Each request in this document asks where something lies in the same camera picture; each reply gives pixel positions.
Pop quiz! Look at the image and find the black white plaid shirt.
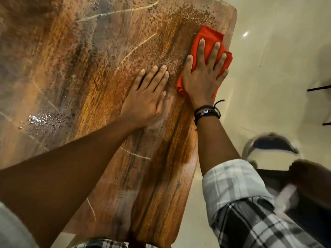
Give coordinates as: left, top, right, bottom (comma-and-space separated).
0, 159, 326, 248

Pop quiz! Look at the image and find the person's right hand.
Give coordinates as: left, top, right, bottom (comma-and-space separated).
182, 38, 229, 109

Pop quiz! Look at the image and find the person's right forearm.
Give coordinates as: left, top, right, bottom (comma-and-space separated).
195, 115, 241, 177

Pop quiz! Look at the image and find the person's left hand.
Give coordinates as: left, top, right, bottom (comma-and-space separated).
120, 65, 170, 130

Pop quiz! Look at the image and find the person's left forearm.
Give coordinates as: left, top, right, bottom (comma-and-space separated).
0, 113, 141, 248

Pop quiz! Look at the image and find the black metal leg chair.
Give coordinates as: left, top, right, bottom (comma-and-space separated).
307, 85, 331, 126

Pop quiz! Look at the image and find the wooden table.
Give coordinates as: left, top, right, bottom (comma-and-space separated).
0, 0, 238, 248

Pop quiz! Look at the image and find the red cleaning cloth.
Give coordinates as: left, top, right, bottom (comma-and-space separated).
177, 25, 233, 99

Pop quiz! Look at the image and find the black cord bracelet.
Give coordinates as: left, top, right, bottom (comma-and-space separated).
194, 99, 225, 116

